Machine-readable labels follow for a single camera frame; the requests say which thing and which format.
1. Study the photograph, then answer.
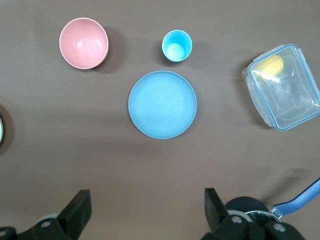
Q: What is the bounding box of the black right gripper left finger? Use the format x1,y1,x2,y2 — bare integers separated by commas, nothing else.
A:
17,189,92,240

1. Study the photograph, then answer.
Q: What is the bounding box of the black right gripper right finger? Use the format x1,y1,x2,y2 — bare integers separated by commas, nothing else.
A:
202,187,256,240

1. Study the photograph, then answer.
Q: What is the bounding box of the blue plate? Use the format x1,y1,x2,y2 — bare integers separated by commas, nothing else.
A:
128,70,198,140

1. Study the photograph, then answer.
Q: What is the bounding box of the brown table cloth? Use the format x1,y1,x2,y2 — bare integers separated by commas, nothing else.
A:
0,0,320,240

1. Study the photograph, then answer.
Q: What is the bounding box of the clear plastic container blue seal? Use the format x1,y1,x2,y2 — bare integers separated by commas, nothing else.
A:
241,43,320,132

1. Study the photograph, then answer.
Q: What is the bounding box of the yellow round fruit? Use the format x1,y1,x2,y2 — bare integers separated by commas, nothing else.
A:
253,55,285,81

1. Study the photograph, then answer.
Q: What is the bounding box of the pink bowl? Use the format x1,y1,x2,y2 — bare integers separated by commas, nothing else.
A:
58,17,110,70

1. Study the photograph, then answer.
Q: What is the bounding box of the blue cup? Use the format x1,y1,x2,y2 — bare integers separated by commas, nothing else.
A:
161,29,193,63

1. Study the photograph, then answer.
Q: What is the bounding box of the black pot blue handle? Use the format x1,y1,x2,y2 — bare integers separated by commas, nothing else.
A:
243,177,320,226

